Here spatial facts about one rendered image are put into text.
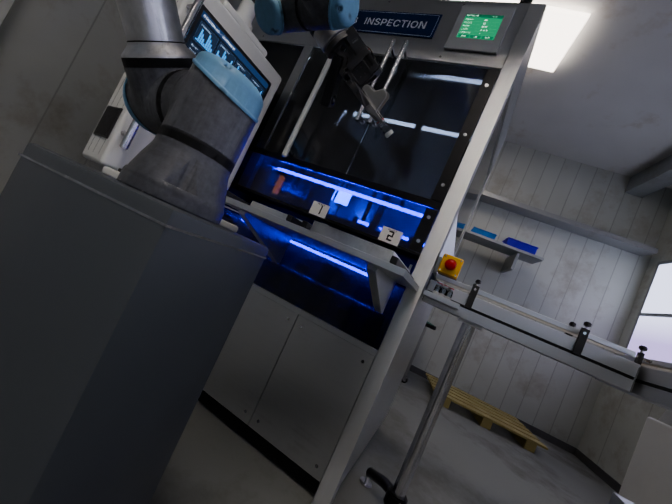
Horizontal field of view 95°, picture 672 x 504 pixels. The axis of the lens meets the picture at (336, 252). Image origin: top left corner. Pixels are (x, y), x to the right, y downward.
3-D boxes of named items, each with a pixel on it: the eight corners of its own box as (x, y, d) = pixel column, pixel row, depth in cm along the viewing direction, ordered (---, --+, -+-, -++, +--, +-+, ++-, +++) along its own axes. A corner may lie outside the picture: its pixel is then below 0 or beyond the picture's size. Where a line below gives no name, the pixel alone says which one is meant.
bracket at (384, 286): (375, 310, 117) (388, 279, 118) (382, 314, 116) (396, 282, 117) (348, 305, 86) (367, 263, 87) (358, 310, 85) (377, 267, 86)
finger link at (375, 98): (396, 107, 72) (374, 74, 71) (375, 124, 75) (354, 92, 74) (398, 109, 75) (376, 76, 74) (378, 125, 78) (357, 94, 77)
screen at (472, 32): (443, 49, 131) (462, 7, 133) (496, 55, 123) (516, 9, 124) (443, 47, 130) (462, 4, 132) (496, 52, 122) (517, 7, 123)
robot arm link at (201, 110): (187, 129, 40) (232, 40, 41) (139, 119, 47) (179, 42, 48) (250, 173, 51) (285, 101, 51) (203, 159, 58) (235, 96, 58)
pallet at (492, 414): (515, 427, 375) (518, 418, 375) (546, 461, 293) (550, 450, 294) (422, 379, 405) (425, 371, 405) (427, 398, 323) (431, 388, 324)
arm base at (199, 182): (173, 206, 39) (207, 136, 39) (91, 168, 43) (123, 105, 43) (235, 232, 53) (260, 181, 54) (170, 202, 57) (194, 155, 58)
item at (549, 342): (421, 299, 121) (436, 263, 122) (423, 302, 136) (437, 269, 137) (633, 393, 95) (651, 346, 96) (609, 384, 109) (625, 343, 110)
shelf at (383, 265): (280, 233, 148) (282, 229, 148) (419, 293, 121) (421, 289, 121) (210, 195, 104) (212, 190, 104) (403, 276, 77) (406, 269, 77)
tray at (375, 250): (345, 254, 123) (349, 246, 123) (406, 280, 112) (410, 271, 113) (309, 230, 92) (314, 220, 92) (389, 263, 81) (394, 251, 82)
